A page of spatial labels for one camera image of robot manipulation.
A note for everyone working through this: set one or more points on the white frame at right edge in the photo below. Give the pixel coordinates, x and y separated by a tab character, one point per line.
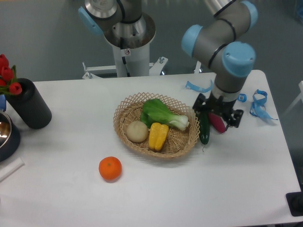
298	99

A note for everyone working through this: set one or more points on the black device at table corner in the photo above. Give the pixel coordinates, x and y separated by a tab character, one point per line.
295	203

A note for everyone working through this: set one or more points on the dark metal bowl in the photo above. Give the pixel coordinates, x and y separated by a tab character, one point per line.
9	137

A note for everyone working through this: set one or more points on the curved blue tape strip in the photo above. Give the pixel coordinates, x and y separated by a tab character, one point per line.
198	89

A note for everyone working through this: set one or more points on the woven wicker basket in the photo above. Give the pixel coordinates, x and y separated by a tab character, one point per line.
178	143

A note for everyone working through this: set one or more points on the dark green cucumber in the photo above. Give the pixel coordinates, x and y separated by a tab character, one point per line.
204	127

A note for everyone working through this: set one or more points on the beige round onion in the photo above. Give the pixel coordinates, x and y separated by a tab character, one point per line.
137	131

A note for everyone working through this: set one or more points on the blue object at left edge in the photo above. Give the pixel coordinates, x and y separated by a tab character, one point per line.
3	103

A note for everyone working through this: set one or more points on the white plastic bar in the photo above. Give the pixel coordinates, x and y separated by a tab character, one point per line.
8	169

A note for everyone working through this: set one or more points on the small blue tape roll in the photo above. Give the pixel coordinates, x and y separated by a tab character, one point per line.
242	98

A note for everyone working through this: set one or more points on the orange mandarin fruit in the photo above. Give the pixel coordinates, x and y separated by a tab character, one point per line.
110	168

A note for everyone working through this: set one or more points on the tangled blue tape ribbon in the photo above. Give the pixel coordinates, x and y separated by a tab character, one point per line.
258	108

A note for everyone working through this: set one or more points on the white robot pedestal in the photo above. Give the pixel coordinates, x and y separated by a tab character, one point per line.
130	44

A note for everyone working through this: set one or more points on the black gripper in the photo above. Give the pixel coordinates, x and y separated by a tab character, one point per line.
221	104

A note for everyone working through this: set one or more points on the black cylindrical vase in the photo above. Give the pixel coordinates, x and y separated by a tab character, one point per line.
30	105

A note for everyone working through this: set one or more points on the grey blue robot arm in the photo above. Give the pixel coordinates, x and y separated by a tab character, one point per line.
217	48

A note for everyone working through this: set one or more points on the yellow bell pepper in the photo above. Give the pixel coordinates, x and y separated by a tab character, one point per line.
157	136

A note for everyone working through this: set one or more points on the red tulip bouquet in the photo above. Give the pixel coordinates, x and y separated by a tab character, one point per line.
9	84

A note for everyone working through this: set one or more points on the green bok choy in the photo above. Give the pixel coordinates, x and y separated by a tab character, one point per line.
154	110

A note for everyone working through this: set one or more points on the magenta sweet potato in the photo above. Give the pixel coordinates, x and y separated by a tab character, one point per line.
217	122

